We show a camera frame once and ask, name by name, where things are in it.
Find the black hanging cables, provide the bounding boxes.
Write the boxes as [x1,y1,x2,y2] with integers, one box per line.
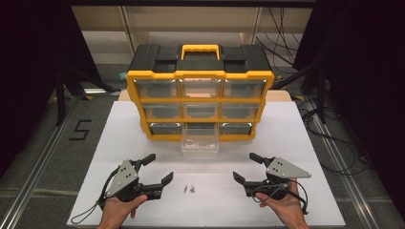
[255,7,303,66]

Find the dark curtain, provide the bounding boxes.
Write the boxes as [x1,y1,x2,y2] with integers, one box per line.
[291,0,405,222]
[0,0,108,179]

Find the black metal stand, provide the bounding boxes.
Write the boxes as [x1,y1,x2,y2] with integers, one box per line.
[53,61,123,127]
[270,58,330,125]

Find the white table mat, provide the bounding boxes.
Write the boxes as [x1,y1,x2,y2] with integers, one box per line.
[66,100,347,228]

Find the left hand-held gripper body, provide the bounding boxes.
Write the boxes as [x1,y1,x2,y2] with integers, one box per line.
[100,159,164,203]

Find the right hand-held gripper black cable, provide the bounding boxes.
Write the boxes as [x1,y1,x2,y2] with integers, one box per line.
[251,178,309,216]

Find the metal floor rail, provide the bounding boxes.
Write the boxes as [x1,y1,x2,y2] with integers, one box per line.
[0,94,82,229]
[304,98,381,229]

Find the set of clear organizer drawers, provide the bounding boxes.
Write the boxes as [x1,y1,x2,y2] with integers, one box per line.
[133,78,267,136]

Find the black floor cables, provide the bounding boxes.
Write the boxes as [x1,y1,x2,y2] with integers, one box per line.
[295,94,372,177]

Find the person's left hand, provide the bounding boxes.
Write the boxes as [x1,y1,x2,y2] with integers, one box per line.
[97,194,149,229]

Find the left hand-held gripper black cable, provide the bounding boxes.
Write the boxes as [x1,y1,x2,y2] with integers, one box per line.
[70,167,121,225]

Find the hand-held gripper black cable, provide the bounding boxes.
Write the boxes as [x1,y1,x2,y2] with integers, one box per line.
[251,178,309,216]
[70,167,121,225]

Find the clear plastic screw drawer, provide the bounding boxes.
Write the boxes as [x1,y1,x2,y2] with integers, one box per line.
[181,123,221,154]

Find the yellow black drawer organizer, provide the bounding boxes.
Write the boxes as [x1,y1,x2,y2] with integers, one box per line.
[126,43,275,143]

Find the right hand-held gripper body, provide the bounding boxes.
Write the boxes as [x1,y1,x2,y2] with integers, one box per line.
[245,156,312,201]

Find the person's right hand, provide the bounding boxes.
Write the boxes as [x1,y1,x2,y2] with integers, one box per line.
[254,177,309,229]

